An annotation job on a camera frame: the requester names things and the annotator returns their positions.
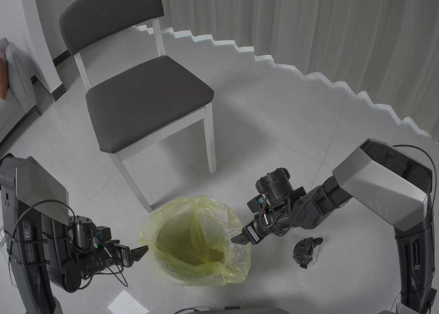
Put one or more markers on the white trash bin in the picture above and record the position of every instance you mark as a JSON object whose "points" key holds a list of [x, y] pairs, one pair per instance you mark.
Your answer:
{"points": [[197, 277]]}

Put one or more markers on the orange cushion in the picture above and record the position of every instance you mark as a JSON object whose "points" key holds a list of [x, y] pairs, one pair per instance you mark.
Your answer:
{"points": [[2, 75]]}

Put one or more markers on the clear printed wrapper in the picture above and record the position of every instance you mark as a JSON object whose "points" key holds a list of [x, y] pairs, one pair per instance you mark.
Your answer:
{"points": [[316, 259]]}

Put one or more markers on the white curtain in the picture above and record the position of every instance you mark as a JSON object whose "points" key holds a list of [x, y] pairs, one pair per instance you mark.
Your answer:
{"points": [[308, 14]]}

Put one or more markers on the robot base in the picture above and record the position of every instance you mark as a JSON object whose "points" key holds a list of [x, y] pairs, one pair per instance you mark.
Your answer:
{"points": [[253, 311]]}

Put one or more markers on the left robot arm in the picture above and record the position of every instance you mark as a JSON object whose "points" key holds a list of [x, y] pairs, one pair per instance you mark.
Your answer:
{"points": [[34, 237]]}

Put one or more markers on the crumpled black plastic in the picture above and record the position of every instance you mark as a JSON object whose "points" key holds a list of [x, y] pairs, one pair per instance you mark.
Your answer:
{"points": [[305, 249]]}

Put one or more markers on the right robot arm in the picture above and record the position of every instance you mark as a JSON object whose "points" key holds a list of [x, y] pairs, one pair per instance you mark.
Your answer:
{"points": [[377, 182]]}

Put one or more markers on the grey white-legged chair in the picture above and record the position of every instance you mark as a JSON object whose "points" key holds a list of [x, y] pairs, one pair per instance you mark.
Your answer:
{"points": [[147, 99]]}

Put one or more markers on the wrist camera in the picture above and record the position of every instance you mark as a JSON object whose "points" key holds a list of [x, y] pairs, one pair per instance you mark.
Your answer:
{"points": [[103, 233], [255, 203]]}

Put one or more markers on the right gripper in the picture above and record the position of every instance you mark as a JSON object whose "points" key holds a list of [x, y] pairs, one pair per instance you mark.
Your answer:
{"points": [[260, 228]]}

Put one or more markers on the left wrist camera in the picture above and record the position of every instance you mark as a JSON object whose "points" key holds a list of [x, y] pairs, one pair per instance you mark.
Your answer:
{"points": [[103, 233]]}

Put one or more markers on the yellow plastic bag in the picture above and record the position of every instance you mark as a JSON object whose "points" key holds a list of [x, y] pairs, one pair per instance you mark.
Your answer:
{"points": [[219, 223]]}

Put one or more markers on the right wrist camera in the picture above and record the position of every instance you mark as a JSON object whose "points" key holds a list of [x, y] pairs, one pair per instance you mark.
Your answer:
{"points": [[255, 203]]}

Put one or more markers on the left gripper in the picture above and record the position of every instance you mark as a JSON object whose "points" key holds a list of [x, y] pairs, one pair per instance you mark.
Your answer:
{"points": [[118, 256]]}

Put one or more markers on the pale grey sofa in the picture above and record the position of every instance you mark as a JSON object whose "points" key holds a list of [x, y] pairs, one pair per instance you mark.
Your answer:
{"points": [[13, 75]]}

